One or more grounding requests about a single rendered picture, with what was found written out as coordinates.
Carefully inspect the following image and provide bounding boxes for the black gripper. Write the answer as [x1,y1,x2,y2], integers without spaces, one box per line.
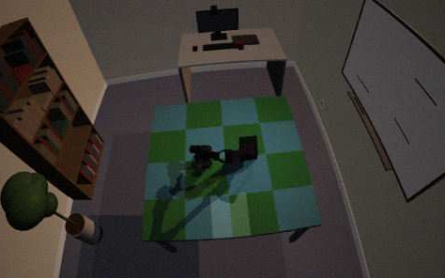
[202,157,211,169]

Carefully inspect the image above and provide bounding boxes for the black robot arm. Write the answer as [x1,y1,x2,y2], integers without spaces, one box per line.
[189,142,257,163]

